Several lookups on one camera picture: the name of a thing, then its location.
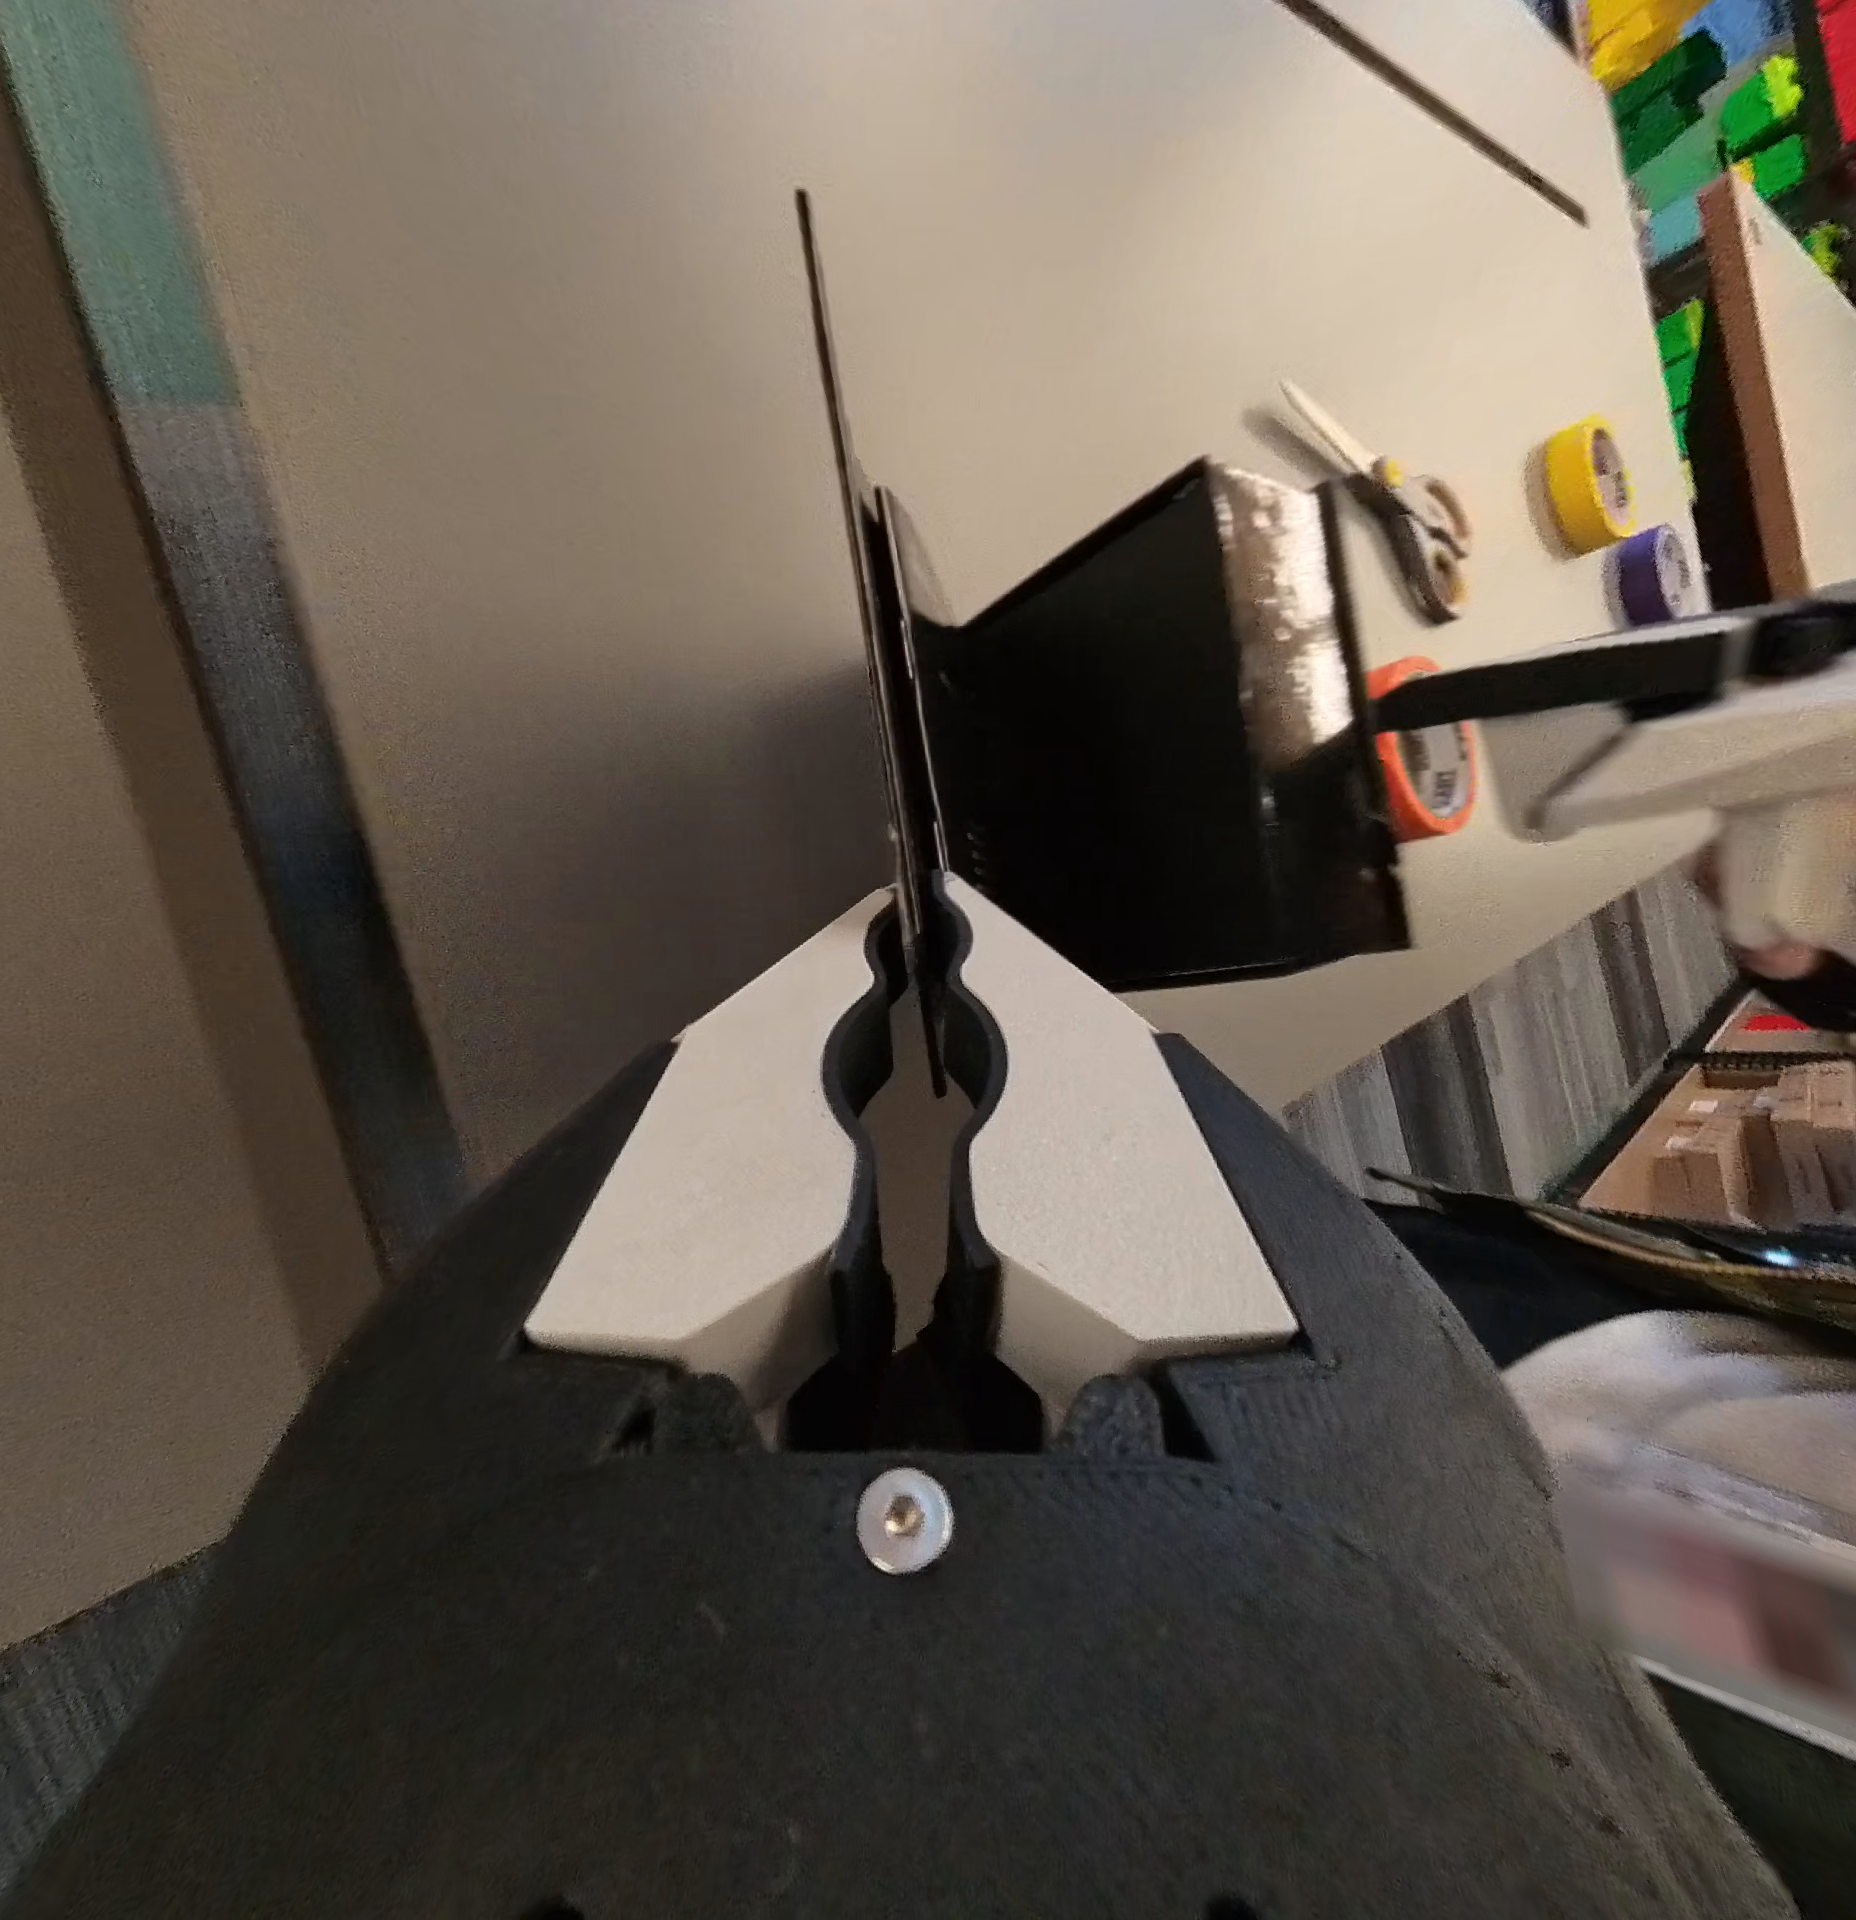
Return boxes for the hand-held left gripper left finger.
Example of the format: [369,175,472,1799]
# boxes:
[524,881,907,1418]

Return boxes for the row of brown cardboard boxes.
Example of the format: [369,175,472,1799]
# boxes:
[1580,1050,1856,1233]

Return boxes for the person's right hand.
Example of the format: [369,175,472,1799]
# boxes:
[1724,930,1856,999]

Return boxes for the white side table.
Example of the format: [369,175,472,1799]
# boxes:
[1692,172,1856,601]

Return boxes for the black lego flower box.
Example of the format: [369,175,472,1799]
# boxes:
[794,189,1415,1098]

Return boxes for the purple tape roll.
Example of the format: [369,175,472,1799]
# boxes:
[1601,526,1711,624]

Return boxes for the shelf of coloured bricks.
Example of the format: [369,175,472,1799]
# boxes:
[1580,0,1856,453]

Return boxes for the orange tape roll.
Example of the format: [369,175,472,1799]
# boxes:
[1363,654,1484,843]

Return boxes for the yellow tape roll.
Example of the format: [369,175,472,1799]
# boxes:
[1543,415,1640,554]

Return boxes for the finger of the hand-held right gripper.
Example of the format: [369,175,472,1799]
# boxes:
[1374,576,1856,738]
[1483,661,1856,843]

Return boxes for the orange grey handled scissors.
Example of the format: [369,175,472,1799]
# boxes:
[1273,380,1474,624]

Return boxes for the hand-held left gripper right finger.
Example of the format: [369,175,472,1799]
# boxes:
[929,874,1301,1450]

